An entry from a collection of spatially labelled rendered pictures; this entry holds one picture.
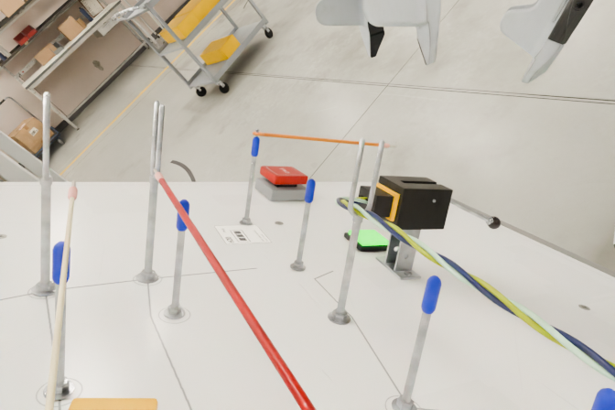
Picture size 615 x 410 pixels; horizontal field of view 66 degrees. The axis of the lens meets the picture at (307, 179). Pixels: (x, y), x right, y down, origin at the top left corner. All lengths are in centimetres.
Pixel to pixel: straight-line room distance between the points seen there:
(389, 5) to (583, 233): 148
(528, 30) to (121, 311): 42
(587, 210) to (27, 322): 168
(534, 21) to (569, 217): 137
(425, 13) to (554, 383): 27
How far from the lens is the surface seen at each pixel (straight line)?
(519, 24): 50
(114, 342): 34
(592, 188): 187
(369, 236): 53
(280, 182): 62
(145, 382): 31
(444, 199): 46
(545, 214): 184
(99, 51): 856
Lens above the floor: 143
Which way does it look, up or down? 33 degrees down
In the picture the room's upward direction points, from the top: 42 degrees counter-clockwise
